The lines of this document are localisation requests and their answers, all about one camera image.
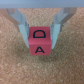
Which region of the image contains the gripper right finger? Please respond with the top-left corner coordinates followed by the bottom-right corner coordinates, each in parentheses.
top-left (49, 7), bottom-right (78, 47)

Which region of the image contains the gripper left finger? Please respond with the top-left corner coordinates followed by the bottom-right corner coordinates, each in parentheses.
top-left (7, 8), bottom-right (32, 48)

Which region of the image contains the pink block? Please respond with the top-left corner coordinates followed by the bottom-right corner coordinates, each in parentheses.
top-left (27, 26), bottom-right (53, 56)

